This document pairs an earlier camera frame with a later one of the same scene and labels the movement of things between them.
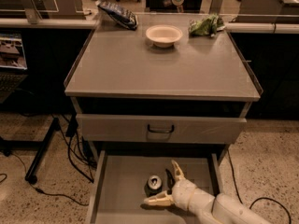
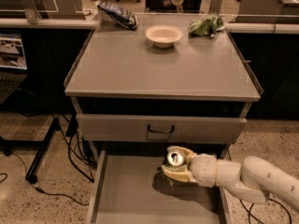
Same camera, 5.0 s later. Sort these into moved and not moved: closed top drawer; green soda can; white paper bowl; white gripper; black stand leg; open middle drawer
Moved: green soda can; white gripper
Not moved: black stand leg; white paper bowl; closed top drawer; open middle drawer
